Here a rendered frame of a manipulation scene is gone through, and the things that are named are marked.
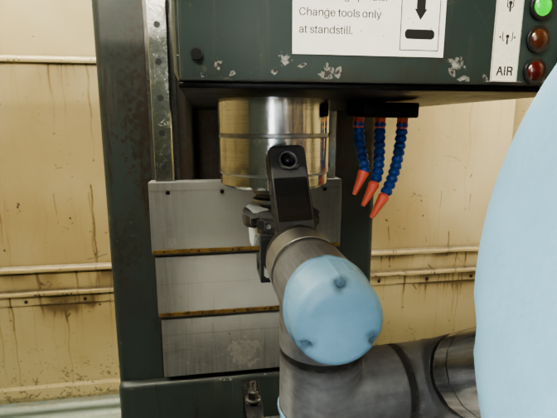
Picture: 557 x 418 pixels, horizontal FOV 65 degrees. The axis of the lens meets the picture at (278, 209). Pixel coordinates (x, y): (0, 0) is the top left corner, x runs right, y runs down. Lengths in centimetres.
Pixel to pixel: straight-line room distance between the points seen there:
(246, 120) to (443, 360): 36
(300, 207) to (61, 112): 113
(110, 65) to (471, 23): 83
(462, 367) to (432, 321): 146
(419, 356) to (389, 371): 4
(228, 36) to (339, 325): 28
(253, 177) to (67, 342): 124
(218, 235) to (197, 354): 33
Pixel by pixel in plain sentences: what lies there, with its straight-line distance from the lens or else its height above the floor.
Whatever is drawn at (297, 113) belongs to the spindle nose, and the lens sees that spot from 57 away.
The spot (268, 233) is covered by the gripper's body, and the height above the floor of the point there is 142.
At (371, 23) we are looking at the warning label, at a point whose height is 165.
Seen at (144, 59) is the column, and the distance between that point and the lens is 113.
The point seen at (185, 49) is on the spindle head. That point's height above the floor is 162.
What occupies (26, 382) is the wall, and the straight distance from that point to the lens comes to 181.
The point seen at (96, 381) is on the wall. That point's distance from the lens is 175.
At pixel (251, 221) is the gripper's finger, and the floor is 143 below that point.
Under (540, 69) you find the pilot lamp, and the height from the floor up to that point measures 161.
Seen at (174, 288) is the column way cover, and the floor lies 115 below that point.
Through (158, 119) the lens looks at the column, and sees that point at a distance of 108.
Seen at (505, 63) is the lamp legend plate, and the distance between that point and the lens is 53.
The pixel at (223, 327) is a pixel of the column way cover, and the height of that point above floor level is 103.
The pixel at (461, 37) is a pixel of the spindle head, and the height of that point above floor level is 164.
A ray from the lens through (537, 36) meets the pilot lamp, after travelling 55.
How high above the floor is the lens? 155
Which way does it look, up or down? 11 degrees down
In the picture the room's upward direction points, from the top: straight up
